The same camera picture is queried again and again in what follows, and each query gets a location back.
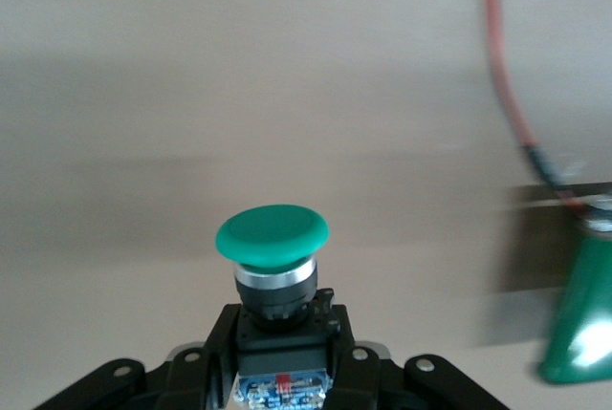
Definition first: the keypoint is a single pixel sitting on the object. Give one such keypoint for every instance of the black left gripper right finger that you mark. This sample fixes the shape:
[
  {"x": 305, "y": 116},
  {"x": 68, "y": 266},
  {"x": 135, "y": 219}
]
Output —
[{"x": 358, "y": 381}]

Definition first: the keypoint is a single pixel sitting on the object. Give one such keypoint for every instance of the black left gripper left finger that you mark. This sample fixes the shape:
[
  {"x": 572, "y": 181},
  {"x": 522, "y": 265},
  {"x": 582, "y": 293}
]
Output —
[{"x": 191, "y": 381}]

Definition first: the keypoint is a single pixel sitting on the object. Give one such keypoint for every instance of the green conveyor belt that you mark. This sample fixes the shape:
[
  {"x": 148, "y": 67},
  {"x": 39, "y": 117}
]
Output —
[{"x": 588, "y": 309}]

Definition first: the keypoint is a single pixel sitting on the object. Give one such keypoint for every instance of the green mushroom push button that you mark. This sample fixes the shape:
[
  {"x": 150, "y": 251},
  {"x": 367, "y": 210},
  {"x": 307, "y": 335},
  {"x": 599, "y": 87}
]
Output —
[{"x": 272, "y": 238}]

